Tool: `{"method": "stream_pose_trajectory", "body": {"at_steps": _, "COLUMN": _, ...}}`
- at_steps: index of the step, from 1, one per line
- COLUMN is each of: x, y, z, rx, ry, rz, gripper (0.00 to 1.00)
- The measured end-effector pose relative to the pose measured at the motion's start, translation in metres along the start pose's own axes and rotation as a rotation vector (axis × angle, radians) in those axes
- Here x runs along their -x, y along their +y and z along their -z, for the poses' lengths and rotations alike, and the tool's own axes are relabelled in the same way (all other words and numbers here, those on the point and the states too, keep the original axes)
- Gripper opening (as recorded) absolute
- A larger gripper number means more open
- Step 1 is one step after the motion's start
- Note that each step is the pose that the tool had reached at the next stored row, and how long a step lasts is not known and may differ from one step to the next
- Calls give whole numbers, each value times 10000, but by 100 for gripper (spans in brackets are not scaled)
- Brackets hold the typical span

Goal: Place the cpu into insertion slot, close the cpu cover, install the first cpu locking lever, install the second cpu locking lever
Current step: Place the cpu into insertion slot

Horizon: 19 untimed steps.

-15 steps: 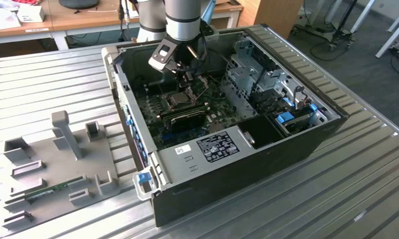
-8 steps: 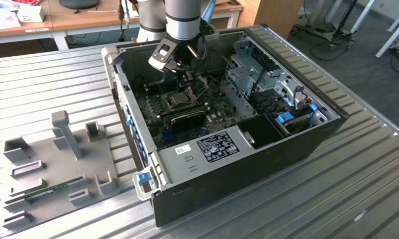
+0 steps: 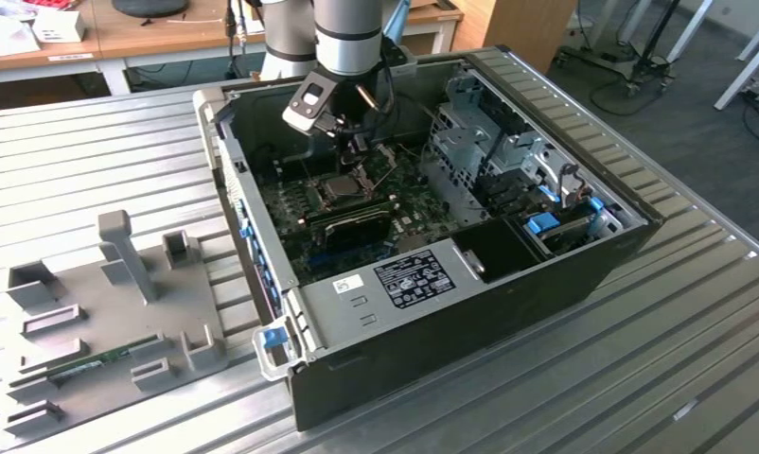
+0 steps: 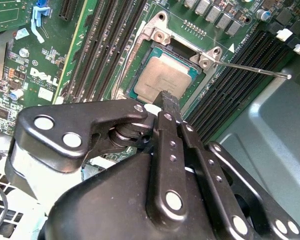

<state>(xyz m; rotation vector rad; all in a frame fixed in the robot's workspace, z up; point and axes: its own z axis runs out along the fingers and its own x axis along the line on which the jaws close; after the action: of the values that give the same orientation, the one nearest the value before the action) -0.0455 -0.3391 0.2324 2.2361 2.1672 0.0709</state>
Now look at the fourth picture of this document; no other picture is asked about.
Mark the metal locking lever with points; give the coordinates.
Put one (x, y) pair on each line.
(252, 69)

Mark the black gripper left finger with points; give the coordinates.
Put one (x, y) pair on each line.
(94, 115)

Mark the CPU with silver top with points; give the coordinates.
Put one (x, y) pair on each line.
(162, 72)

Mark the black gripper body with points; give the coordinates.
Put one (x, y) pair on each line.
(102, 212)

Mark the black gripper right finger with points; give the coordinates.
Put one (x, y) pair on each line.
(207, 172)

